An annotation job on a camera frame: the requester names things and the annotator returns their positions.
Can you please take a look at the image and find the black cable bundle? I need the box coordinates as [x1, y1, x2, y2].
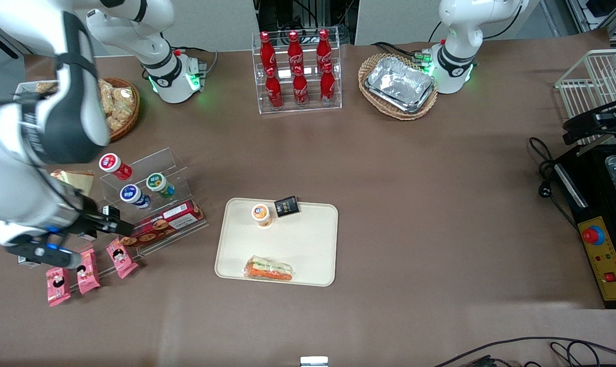
[255, 0, 358, 45]

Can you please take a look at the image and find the dark brown wicker basket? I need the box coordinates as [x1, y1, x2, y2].
[98, 77, 141, 143]

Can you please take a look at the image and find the clear acrylic step stand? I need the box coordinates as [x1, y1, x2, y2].
[71, 147, 209, 294]

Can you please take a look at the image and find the red-lid yoghurt bottle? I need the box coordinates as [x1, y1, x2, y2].
[98, 153, 133, 181]

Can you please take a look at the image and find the black arm base cable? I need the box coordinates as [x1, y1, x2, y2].
[371, 41, 433, 65]

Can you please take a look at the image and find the red cola bottle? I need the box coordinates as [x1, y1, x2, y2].
[292, 66, 309, 108]
[320, 63, 336, 107]
[259, 32, 278, 77]
[287, 31, 304, 75]
[316, 29, 334, 73]
[265, 67, 284, 110]

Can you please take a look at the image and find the aluminium frame rack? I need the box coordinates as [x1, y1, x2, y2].
[565, 0, 616, 49]

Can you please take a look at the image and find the long black cable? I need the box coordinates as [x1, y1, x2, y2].
[433, 336, 616, 367]

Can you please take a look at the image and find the triangular sandwich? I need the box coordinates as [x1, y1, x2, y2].
[50, 169, 95, 197]
[243, 255, 294, 282]

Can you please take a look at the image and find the white wire basket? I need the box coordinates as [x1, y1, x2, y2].
[555, 48, 616, 148]

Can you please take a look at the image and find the orange-lid yoghurt cup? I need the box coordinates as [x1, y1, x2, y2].
[251, 203, 273, 228]

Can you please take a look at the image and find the light woven wicker basket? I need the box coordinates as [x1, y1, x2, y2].
[358, 53, 438, 121]

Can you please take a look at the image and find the cream plastic serving tray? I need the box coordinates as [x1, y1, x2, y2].
[215, 197, 339, 287]

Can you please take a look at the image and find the white rectangular snack tray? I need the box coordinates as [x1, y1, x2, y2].
[14, 81, 59, 98]

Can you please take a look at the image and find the brown table cover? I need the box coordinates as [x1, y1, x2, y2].
[0, 28, 616, 367]

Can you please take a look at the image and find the pink snack packet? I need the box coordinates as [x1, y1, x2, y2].
[105, 238, 139, 279]
[75, 248, 101, 295]
[45, 266, 71, 307]

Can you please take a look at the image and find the black machine with yellow panel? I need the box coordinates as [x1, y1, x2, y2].
[551, 143, 616, 310]

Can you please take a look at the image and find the red cookie box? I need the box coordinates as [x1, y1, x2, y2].
[118, 199, 205, 249]

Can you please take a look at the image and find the black power cable with plug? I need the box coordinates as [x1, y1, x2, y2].
[528, 137, 579, 231]

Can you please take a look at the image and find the aluminium foil tray stack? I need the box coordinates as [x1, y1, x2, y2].
[365, 56, 436, 114]

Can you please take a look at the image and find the clear acrylic bottle rack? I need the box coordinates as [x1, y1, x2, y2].
[252, 31, 343, 115]

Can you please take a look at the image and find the blue-lid yoghurt bottle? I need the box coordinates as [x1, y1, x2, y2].
[120, 184, 151, 210]

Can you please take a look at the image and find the green-lid yoghurt bottle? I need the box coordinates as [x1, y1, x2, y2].
[146, 172, 176, 199]

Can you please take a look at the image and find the looped black cable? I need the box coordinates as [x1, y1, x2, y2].
[550, 340, 616, 367]

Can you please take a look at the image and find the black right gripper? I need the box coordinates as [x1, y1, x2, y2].
[45, 201, 135, 246]

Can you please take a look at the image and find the grey arm base cable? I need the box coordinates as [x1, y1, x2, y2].
[173, 47, 220, 78]

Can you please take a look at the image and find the silver machine handle bar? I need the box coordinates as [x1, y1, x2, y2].
[554, 162, 590, 208]

